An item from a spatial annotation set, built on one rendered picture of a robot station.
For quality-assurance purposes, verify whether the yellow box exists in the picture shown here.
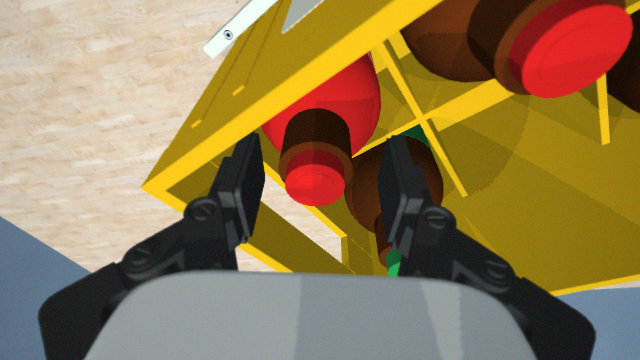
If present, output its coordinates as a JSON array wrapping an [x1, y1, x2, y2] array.
[[141, 0, 640, 296]]

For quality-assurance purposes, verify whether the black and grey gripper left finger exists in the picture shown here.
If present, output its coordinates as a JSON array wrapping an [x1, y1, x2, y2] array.
[[38, 131, 265, 360]]

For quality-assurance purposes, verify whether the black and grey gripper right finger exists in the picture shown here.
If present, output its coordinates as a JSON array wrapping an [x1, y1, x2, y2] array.
[[377, 135, 596, 360]]

